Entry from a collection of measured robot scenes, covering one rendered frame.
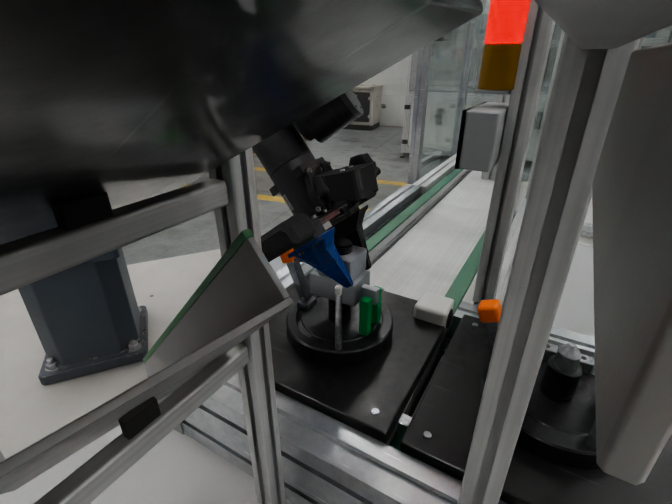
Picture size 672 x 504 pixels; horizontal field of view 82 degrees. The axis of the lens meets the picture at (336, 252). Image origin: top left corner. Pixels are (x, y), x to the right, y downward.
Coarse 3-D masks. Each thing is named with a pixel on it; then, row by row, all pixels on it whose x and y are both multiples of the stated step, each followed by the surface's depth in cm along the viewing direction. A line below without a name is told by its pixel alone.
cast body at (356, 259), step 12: (336, 240) 47; (348, 240) 47; (348, 252) 46; (360, 252) 46; (348, 264) 44; (360, 264) 47; (312, 276) 48; (324, 276) 47; (360, 276) 47; (312, 288) 49; (324, 288) 48; (348, 288) 46; (360, 288) 47; (372, 288) 46; (348, 300) 46; (372, 300) 47
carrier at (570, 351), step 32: (448, 352) 48; (480, 352) 48; (544, 352) 43; (576, 352) 37; (448, 384) 43; (480, 384) 43; (544, 384) 39; (576, 384) 37; (416, 416) 39; (448, 416) 39; (544, 416) 37; (576, 416) 37; (416, 448) 36; (448, 448) 36; (544, 448) 35; (576, 448) 34; (512, 480) 33; (544, 480) 33; (576, 480) 33; (608, 480) 33
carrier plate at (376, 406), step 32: (416, 320) 54; (288, 352) 48; (384, 352) 48; (416, 352) 48; (288, 384) 43; (320, 384) 43; (352, 384) 43; (384, 384) 43; (416, 384) 45; (352, 416) 39; (384, 416) 39
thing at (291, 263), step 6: (288, 252) 50; (282, 258) 51; (288, 258) 50; (294, 258) 51; (288, 264) 51; (294, 264) 51; (294, 270) 51; (300, 270) 52; (294, 276) 52; (300, 276) 52; (294, 282) 52; (300, 282) 52; (306, 282) 53; (300, 288) 52; (306, 288) 52; (300, 294) 52; (306, 294) 52; (300, 300) 53; (306, 300) 52
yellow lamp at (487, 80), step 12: (492, 48) 45; (504, 48) 44; (516, 48) 44; (492, 60) 46; (504, 60) 45; (516, 60) 45; (480, 72) 48; (492, 72) 46; (504, 72) 45; (516, 72) 46; (480, 84) 48; (492, 84) 46; (504, 84) 46
